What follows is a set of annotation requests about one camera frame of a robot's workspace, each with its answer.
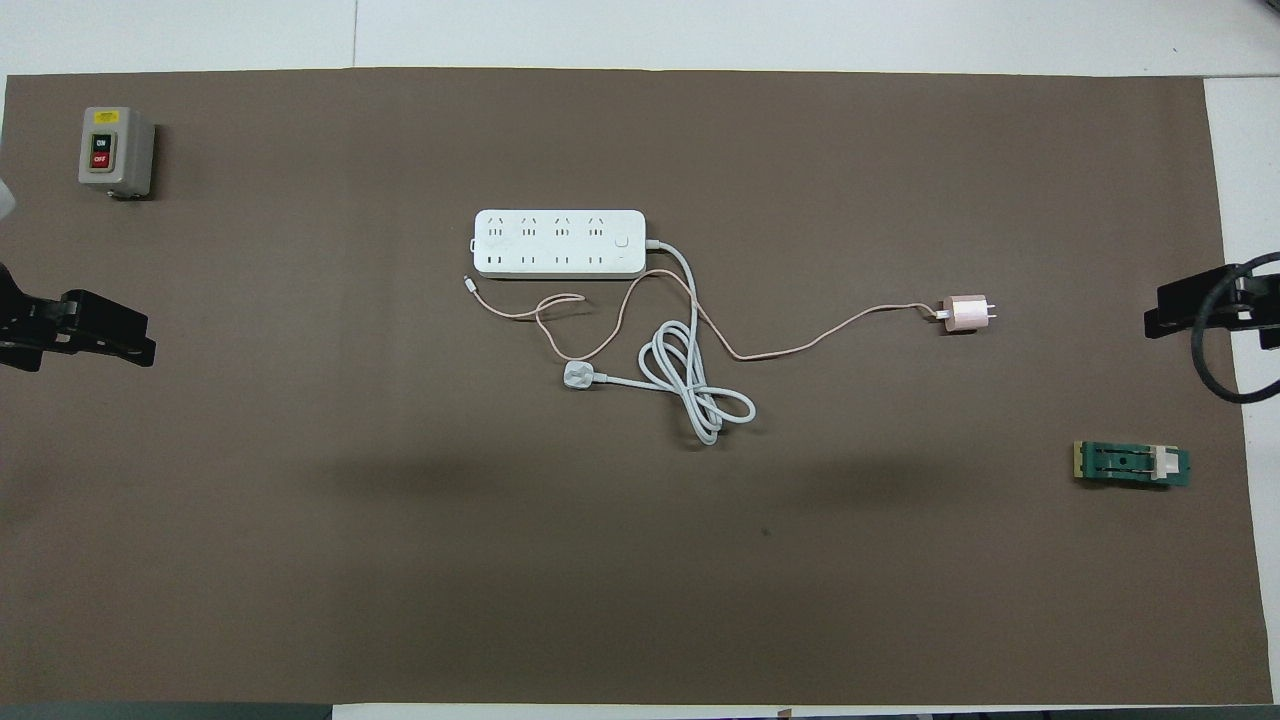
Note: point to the grey on-off switch box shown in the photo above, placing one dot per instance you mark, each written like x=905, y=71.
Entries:
x=115, y=150

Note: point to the pink charger adapter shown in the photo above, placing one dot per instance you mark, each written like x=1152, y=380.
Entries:
x=965, y=314

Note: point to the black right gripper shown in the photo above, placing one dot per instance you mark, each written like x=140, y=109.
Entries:
x=1262, y=300

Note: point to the white power strip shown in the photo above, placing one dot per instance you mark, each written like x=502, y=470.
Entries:
x=575, y=245

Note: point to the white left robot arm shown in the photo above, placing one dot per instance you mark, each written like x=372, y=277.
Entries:
x=5, y=200

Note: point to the brown table mat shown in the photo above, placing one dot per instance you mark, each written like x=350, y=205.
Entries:
x=640, y=560

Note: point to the green knife switch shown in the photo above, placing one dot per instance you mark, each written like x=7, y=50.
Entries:
x=1130, y=464

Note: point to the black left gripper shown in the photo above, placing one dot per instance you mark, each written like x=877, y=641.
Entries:
x=25, y=325

